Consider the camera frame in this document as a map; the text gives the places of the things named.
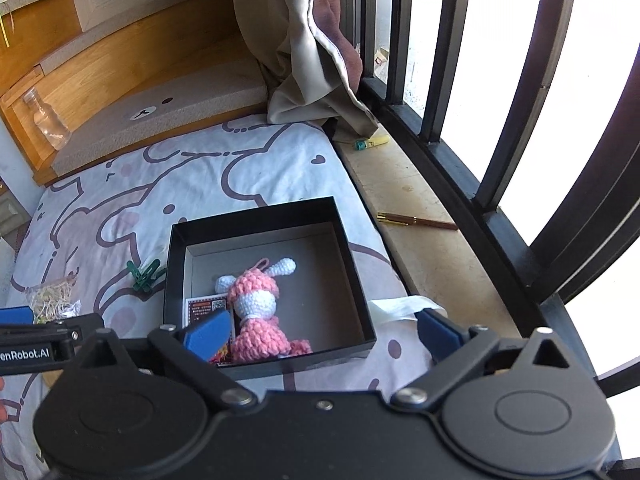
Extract bag of cream beaded cords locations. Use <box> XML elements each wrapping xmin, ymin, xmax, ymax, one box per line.
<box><xmin>26</xmin><ymin>274</ymin><xmax>81</xmax><ymax>324</ymax></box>

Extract colourful card box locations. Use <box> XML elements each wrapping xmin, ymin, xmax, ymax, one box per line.
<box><xmin>186</xmin><ymin>295</ymin><xmax>235</xmax><ymax>365</ymax></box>

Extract pink white crochet bunny doll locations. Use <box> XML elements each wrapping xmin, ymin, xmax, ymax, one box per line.
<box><xmin>215</xmin><ymin>258</ymin><xmax>312</xmax><ymax>364</ymax></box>

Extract person's hand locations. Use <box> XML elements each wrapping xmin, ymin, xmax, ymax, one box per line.
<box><xmin>0</xmin><ymin>377</ymin><xmax>9</xmax><ymax>424</ymax></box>

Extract green clothes pegs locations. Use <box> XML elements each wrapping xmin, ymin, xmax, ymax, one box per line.
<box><xmin>126</xmin><ymin>259</ymin><xmax>166</xmax><ymax>295</ymax></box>

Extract cream drawer cabinet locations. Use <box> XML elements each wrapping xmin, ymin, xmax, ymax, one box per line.
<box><xmin>0</xmin><ymin>180</ymin><xmax>30</xmax><ymax>252</ymax></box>

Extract cartoon bear bed sheet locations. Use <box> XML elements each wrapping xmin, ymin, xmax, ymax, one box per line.
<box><xmin>0</xmin><ymin>112</ymin><xmax>436</xmax><ymax>480</ymax></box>

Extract black open gift box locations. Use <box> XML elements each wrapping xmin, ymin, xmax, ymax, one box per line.
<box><xmin>163</xmin><ymin>197</ymin><xmax>376</xmax><ymax>379</ymax></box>

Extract brown gold pen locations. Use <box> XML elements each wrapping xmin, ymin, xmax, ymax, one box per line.
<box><xmin>376</xmin><ymin>211</ymin><xmax>459</xmax><ymax>231</ymax></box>

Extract clear plastic bottle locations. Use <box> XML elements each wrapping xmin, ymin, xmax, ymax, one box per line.
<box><xmin>23</xmin><ymin>87</ymin><xmax>72</xmax><ymax>152</ymax></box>

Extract black window bars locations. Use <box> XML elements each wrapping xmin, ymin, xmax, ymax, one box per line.
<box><xmin>334</xmin><ymin>0</ymin><xmax>640</xmax><ymax>480</ymax></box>

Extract yellow green small item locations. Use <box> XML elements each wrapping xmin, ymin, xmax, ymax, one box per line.
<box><xmin>354</xmin><ymin>133</ymin><xmax>390</xmax><ymax>151</ymax></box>

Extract wooden bay window seat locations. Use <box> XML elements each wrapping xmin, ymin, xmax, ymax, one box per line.
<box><xmin>1</xmin><ymin>0</ymin><xmax>266</xmax><ymax>185</ymax></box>

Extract beige curtain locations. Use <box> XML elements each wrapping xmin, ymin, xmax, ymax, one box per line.
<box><xmin>233</xmin><ymin>0</ymin><xmax>378</xmax><ymax>138</ymax></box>

